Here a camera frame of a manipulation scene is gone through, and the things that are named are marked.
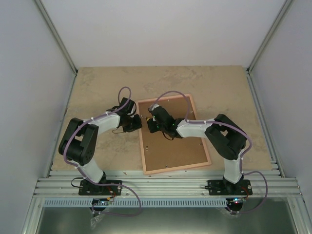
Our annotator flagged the clear plastic bag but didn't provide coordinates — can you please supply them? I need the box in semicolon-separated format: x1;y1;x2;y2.
90;214;103;230

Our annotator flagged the pink picture frame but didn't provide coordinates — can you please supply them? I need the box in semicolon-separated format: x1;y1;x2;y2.
136;98;212;175

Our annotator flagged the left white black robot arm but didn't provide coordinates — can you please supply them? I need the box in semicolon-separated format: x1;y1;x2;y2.
58;97;142;195

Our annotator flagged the light blue cable duct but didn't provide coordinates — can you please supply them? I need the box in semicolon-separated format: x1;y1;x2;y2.
43;197;247;208

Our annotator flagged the aluminium corner post left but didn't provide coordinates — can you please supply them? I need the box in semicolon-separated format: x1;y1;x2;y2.
33;0;78;76

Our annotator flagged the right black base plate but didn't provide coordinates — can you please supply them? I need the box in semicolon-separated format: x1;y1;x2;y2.
205;179;253;195

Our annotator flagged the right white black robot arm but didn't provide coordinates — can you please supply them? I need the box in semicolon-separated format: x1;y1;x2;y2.
147;104;252;195

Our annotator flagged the aluminium rail platform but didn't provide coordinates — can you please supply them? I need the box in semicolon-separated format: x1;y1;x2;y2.
33;157;302;198

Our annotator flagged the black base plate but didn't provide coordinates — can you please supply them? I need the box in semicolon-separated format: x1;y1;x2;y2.
78;179;122;196
205;179;253;195

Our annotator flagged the aluminium corner post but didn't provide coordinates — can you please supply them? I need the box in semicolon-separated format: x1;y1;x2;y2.
246;0;294;75
33;0;78;76

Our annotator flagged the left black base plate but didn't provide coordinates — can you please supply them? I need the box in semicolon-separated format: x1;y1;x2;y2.
78;179;122;196

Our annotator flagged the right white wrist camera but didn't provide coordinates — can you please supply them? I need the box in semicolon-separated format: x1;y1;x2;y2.
148;103;159;113

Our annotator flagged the aluminium corner post right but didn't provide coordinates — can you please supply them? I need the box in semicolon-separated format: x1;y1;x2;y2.
246;0;294;75

